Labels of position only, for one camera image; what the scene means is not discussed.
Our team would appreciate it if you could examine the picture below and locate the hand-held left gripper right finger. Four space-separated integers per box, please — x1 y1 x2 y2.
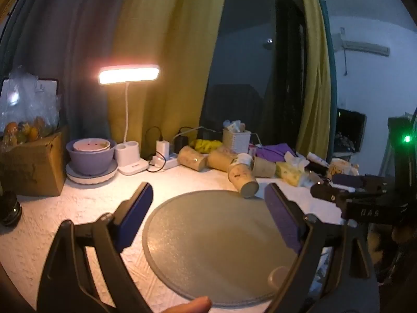
261 183 380 313

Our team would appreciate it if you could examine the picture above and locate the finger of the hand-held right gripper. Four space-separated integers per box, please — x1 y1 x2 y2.
332 173 390 192
310 183 351 210

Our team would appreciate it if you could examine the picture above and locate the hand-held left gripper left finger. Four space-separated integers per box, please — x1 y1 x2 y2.
36 182 154 313

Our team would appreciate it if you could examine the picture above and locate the brown paper cup white rim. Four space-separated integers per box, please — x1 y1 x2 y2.
227 153 260 199

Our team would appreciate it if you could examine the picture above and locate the person's left hand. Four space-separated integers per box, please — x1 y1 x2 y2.
162 296 212 313

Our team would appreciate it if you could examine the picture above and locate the patterned white mug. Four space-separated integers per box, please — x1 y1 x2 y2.
327 158 359 179

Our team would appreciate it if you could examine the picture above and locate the white tube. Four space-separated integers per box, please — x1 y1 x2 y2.
305 152 330 167

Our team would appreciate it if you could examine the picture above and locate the yellow tissue packet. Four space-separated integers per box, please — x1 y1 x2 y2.
275 152 311 187

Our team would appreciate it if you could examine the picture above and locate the dark framed screen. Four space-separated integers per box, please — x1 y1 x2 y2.
335 107 367 154

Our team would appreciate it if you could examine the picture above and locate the white round cap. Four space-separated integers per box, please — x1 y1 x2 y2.
267 266 291 290

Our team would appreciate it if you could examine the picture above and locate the white power strip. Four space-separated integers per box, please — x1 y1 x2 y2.
148 153 180 172

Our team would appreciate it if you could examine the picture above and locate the purple cloth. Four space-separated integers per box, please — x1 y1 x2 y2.
249 143 298 164

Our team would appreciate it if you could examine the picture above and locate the purple bowl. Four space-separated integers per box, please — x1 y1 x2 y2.
66 138 117 176

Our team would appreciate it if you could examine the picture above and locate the white plate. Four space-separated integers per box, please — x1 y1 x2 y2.
65 160 118 187

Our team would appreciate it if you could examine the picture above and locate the round grey mat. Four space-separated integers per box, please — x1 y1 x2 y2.
142 189 333 308

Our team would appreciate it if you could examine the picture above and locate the pink bowl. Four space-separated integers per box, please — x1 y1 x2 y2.
73 139 111 152

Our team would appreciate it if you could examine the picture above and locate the black power adapter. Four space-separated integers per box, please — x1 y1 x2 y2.
174 135 188 154

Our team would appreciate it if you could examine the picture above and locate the white woven basket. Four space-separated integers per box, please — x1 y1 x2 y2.
222 128 252 155

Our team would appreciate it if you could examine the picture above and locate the yellow cloth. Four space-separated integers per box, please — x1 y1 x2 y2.
189 139 224 154

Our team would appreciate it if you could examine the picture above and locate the cardboard box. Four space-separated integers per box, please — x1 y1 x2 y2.
0 125 69 197

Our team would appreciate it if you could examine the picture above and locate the yellow curtain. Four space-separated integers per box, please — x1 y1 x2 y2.
107 0 230 145
294 0 333 161

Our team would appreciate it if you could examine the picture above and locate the black round lens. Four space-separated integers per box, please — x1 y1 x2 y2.
0 190 23 227

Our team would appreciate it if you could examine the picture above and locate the white air conditioner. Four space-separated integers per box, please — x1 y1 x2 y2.
338 27 391 57

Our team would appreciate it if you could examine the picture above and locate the white desk lamp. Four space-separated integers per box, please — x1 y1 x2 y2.
98 64 161 175

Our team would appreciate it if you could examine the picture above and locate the dark window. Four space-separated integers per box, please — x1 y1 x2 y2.
198 0 307 153

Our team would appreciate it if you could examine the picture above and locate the clear plastic bag of fruit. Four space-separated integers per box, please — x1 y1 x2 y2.
0 66 63 153

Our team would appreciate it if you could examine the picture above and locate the grey curtain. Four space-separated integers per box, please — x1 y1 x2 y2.
0 0 131 141

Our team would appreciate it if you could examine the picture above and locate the black cable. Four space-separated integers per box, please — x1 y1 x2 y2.
144 126 166 172

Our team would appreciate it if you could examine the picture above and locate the white cable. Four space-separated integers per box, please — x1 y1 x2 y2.
172 126 211 141

